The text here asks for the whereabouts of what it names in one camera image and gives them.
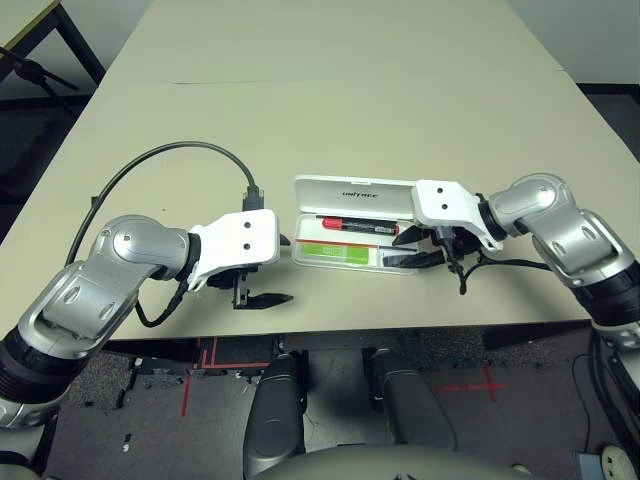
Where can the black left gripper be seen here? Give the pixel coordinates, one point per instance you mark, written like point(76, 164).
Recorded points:
point(241, 295)

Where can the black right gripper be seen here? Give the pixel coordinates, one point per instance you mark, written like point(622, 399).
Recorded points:
point(460, 240)

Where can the black marker with red cap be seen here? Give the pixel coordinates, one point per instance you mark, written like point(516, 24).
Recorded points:
point(360, 226)

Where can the green highlighter pen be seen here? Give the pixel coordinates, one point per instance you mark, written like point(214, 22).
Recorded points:
point(340, 252)

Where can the white plastic pencil case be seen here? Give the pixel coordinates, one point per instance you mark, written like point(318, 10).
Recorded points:
point(360, 192)

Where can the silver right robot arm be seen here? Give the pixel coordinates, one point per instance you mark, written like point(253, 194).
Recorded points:
point(550, 210)

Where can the dark grey left robot leg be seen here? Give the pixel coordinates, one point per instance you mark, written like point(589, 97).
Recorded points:
point(275, 415)

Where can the dark grey robot leg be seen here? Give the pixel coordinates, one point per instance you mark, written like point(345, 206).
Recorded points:
point(410, 410)
point(275, 415)

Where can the dark grey right robot leg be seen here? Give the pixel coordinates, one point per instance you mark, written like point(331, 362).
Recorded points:
point(410, 410)

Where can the grey robot torso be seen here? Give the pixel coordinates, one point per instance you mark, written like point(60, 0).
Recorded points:
point(400, 465)

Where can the plain white shoe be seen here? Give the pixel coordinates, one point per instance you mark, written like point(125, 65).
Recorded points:
point(522, 470)

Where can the blue grey box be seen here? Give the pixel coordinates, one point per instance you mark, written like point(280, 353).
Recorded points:
point(589, 467)

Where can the black framed side table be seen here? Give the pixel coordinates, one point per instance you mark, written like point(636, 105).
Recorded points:
point(75, 45)

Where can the black tripod stand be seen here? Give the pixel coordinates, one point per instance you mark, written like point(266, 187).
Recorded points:
point(30, 72)

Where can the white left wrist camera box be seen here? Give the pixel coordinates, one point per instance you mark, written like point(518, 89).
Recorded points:
point(245, 235)

